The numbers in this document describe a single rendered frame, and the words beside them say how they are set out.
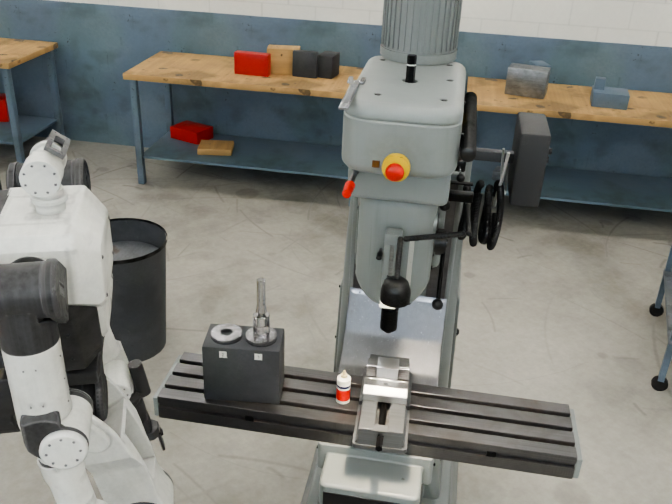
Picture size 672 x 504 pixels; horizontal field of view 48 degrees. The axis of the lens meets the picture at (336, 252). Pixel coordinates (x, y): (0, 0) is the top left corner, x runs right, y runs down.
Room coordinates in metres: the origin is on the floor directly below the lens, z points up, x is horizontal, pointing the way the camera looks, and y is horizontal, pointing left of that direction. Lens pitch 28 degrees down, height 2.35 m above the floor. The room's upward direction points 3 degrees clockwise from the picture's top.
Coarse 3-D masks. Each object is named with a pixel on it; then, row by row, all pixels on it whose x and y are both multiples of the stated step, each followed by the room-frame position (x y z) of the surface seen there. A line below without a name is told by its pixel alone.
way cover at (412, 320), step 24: (360, 312) 2.08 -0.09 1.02; (408, 312) 2.07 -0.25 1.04; (432, 312) 2.06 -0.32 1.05; (360, 336) 2.05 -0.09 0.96; (384, 336) 2.04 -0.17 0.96; (408, 336) 2.03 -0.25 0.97; (432, 336) 2.03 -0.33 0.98; (360, 360) 1.99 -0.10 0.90; (432, 360) 1.98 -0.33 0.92; (432, 384) 1.91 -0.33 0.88
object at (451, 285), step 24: (456, 216) 2.08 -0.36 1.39; (456, 240) 2.09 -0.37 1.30; (456, 264) 2.10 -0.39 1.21; (360, 288) 2.12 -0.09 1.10; (432, 288) 2.09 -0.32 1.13; (456, 288) 2.11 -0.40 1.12; (456, 312) 2.14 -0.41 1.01; (336, 336) 2.22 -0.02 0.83; (336, 360) 2.18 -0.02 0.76; (432, 480) 2.09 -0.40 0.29
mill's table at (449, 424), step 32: (192, 384) 1.78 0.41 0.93; (288, 384) 1.80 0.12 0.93; (320, 384) 1.81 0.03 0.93; (352, 384) 1.82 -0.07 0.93; (416, 384) 1.83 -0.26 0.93; (160, 416) 1.72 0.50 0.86; (192, 416) 1.71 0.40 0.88; (224, 416) 1.69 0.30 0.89; (256, 416) 1.68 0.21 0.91; (288, 416) 1.66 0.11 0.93; (320, 416) 1.67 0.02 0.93; (352, 416) 1.67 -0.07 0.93; (416, 416) 1.68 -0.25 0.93; (448, 416) 1.69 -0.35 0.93; (480, 416) 1.71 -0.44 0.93; (512, 416) 1.70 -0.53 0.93; (544, 416) 1.71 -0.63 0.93; (416, 448) 1.61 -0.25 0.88; (448, 448) 1.60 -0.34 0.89; (480, 448) 1.58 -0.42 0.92; (512, 448) 1.57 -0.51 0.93; (544, 448) 1.58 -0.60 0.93; (576, 448) 1.59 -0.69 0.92
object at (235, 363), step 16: (208, 336) 1.77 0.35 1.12; (224, 336) 1.75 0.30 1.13; (240, 336) 1.76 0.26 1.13; (272, 336) 1.76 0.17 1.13; (208, 352) 1.72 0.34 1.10; (224, 352) 1.71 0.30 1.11; (240, 352) 1.71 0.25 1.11; (256, 352) 1.71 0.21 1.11; (272, 352) 1.71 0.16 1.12; (208, 368) 1.72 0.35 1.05; (224, 368) 1.71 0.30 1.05; (240, 368) 1.71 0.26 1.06; (256, 368) 1.71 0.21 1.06; (272, 368) 1.71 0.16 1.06; (208, 384) 1.72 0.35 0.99; (224, 384) 1.71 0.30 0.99; (240, 384) 1.71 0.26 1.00; (256, 384) 1.71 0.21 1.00; (272, 384) 1.71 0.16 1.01; (240, 400) 1.71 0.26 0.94; (256, 400) 1.71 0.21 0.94; (272, 400) 1.71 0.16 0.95
